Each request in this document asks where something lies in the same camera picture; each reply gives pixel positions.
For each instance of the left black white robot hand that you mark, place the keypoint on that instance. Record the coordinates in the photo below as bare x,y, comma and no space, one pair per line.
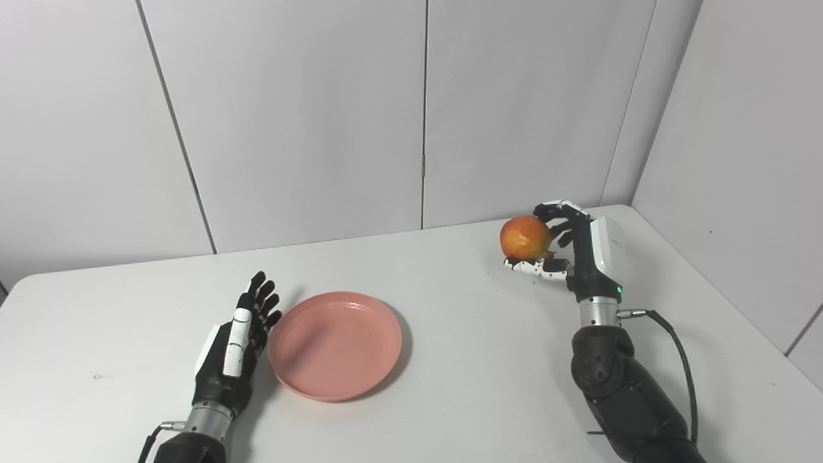
228,366

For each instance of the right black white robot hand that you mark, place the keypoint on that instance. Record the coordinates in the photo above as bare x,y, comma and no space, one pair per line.
591,257

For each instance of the red yellow pomegranate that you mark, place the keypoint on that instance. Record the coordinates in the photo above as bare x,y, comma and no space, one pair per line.
526,237

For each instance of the pink round plate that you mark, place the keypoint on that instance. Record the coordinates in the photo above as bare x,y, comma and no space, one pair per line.
335,345

